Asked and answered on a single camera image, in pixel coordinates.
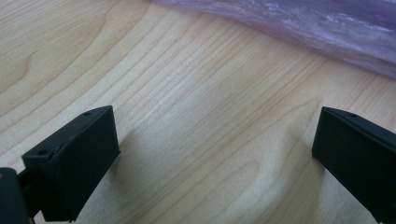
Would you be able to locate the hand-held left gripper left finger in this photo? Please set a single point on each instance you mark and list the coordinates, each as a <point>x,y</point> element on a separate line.
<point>74,161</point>

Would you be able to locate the purple translucent plastic bag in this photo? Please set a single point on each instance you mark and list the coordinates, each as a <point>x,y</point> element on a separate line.
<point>311,25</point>

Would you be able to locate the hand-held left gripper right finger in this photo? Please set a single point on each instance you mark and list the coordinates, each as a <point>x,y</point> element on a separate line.
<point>358,155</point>

